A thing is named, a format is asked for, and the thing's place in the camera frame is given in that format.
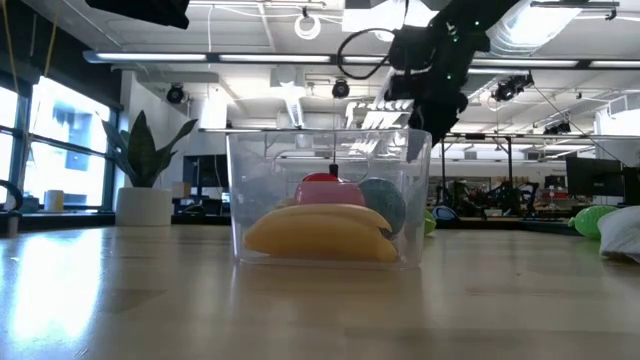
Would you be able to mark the black round ceiling camera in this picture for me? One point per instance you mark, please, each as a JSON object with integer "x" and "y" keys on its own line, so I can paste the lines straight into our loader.
{"x": 175, "y": 94}
{"x": 340, "y": 89}

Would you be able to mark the white cup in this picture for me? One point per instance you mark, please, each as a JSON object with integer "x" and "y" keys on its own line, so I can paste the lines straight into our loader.
{"x": 54, "y": 200}

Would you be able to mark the yellow toy banana bunch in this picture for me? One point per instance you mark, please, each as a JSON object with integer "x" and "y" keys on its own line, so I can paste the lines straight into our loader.
{"x": 320, "y": 235}

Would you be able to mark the striped green toy watermelon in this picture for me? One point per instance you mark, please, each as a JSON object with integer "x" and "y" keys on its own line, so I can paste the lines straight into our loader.
{"x": 382, "y": 205}

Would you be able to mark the clear plastic tupperware container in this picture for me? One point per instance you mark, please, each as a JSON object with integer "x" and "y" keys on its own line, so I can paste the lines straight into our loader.
{"x": 260, "y": 165}

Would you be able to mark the white checked cloth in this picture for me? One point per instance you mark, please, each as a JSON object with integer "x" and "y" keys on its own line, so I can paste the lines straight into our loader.
{"x": 622, "y": 235}

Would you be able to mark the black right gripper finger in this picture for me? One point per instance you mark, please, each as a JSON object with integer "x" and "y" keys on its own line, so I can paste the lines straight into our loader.
{"x": 420, "y": 130}
{"x": 442, "y": 127}

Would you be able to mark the snake plant in white pot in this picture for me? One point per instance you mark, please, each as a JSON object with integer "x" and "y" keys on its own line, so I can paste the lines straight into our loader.
{"x": 143, "y": 205}

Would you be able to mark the light green oval toy fruit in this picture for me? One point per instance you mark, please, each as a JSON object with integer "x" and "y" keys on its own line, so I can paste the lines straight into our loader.
{"x": 587, "y": 222}

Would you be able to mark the black ceiling-mounted device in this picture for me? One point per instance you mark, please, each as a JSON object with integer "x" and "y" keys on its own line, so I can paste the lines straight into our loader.
{"x": 510, "y": 89}

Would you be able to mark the black metal rig frame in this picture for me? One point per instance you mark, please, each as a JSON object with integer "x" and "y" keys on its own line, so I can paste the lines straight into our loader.
{"x": 510, "y": 170}

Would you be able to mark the black computer monitor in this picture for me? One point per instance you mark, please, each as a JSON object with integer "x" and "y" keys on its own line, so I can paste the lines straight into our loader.
{"x": 594, "y": 177}
{"x": 631, "y": 185}
{"x": 207, "y": 170}

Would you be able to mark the long LED light bar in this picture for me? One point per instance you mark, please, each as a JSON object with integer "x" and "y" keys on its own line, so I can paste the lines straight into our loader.
{"x": 250, "y": 58}

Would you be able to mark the red plastic apple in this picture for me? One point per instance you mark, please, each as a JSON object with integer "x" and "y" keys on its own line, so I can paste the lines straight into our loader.
{"x": 330, "y": 192}

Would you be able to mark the green toy starfruit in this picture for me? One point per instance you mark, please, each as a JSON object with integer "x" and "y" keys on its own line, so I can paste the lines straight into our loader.
{"x": 430, "y": 222}

